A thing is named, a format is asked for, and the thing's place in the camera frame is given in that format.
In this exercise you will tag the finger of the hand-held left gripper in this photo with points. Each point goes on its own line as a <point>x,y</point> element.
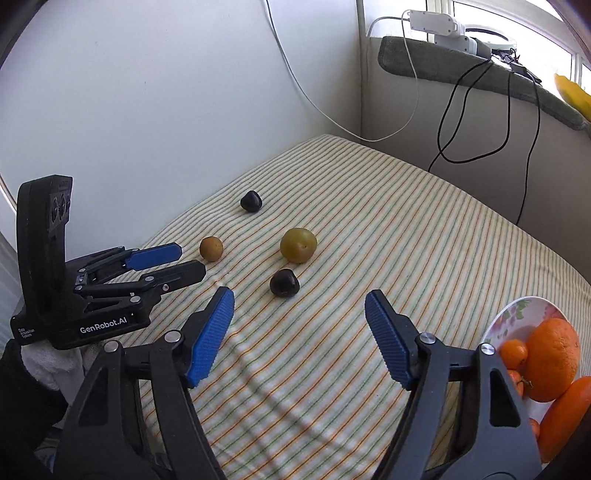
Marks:
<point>157,253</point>
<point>180,274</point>

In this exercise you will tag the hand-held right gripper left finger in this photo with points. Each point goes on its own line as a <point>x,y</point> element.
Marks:
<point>210,337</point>

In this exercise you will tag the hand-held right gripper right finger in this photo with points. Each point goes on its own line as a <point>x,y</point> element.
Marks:
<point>390,337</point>

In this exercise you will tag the dark plum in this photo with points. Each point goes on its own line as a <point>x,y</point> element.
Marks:
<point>284,282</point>

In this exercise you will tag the floral white plate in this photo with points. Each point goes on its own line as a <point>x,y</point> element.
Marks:
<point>508,323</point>

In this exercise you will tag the red-orange cherry tomato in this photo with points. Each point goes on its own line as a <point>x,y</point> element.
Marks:
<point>512,355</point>

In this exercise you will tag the small orange cherry tomato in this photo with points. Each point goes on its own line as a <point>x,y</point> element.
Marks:
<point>516,382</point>
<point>534,428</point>

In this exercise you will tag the round orange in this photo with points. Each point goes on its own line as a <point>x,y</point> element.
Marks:
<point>551,360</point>

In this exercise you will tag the oval orange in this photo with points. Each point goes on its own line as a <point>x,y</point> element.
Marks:
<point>565,417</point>

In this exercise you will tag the person's left forearm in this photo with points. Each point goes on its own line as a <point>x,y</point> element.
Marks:
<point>27,406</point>

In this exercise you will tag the brown-yellow cherry tomato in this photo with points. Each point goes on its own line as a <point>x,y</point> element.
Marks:
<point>211,249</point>

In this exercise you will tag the dark purple cherry tomato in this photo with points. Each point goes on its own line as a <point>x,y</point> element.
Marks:
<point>251,201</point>

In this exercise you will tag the green tomato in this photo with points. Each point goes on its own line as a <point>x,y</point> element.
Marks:
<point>298,245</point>

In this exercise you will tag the grey windowsill cover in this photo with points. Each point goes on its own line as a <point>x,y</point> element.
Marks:
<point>415,60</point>

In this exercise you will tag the yellow bowl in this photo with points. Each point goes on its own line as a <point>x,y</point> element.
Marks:
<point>572,94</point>

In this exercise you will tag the white power adapter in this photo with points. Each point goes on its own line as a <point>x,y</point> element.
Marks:
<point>434,22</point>

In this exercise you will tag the white window frame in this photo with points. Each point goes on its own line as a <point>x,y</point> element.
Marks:
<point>508,7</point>

